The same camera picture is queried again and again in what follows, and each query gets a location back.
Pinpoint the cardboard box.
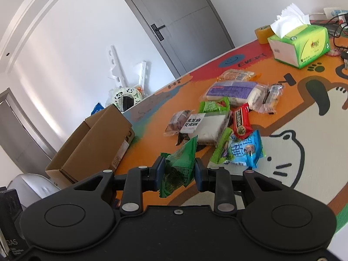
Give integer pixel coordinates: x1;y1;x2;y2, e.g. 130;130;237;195
45;104;136;189

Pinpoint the grey side door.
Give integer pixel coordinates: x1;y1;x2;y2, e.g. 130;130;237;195
0;88;59;170

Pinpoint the short white plastic bracket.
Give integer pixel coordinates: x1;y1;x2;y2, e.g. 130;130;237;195
128;61;147;98

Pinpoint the tall white plastic bracket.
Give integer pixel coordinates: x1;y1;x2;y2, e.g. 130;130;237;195
105;45;128;87

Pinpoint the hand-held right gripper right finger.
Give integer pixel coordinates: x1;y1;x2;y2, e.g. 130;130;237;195
194;158;283;215

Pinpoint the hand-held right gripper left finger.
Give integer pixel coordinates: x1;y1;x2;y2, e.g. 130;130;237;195
72;155;166;215

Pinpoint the dark green snack packet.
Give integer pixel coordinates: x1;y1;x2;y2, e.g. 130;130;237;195
159;135;198;198

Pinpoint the brown bread packet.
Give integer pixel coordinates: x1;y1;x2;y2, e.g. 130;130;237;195
163;110;192;136

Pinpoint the white power strip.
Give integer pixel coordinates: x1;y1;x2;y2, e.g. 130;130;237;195
323;7;348;22

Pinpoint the light green snack packet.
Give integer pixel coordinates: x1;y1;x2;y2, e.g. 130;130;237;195
208;128;234;166

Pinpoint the cartoon printed table mat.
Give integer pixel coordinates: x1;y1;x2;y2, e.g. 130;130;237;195
115;19;348;234

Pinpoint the blue snack packet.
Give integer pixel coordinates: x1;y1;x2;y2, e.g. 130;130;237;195
223;130;267;169

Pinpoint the blue plastic bag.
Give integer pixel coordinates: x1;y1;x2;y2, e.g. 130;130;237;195
90;102;105;115

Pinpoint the panda print ring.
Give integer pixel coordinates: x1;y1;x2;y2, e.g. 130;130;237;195
110;85;144;112

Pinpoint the purple label snack packet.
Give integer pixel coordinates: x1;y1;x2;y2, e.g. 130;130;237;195
200;81;269;106

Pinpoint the grey white appliance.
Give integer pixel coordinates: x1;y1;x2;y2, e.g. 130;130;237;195
8;172;62;211

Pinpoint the white black label snack packet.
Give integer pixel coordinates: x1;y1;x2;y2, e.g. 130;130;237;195
178;112;233;146

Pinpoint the black cable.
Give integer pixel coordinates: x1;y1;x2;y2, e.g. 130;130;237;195
326;13;348;51

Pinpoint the green tissue box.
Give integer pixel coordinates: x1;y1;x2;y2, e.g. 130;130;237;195
267;3;331;69

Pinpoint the tan cracker packet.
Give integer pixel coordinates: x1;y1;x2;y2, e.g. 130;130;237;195
217;69;261;82

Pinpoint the brown tape roll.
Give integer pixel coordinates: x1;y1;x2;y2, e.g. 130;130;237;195
255;24;275;44

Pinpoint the small clear snack packet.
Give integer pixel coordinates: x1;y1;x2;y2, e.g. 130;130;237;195
257;84;284;114

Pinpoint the bright green snack packet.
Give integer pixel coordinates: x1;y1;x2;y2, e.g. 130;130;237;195
198;97;231;114

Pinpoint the black box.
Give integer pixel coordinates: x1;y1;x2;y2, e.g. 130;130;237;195
0;186;29;261

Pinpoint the red snack packet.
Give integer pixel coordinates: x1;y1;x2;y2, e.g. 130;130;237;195
232;103;253;140

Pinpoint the black door handle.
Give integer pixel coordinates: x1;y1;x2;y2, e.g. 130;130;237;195
151;23;166;42

